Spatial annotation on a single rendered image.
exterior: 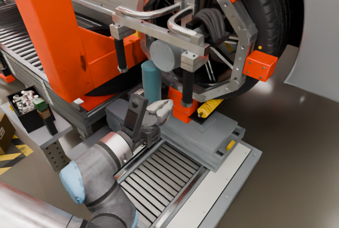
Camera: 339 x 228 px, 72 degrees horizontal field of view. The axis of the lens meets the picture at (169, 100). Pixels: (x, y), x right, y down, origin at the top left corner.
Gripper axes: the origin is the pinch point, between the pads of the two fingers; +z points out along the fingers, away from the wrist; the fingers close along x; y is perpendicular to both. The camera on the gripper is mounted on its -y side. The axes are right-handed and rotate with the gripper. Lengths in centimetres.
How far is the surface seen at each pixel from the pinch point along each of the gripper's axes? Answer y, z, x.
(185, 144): 68, 35, -16
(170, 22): -18.3, 13.4, -10.5
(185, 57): -11.7, 8.4, -0.5
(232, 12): -19.6, 30.4, 2.1
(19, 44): 58, 24, -205
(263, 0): -22.5, 39.3, 8.2
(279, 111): 83, 120, 16
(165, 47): -7.0, 15.9, -15.1
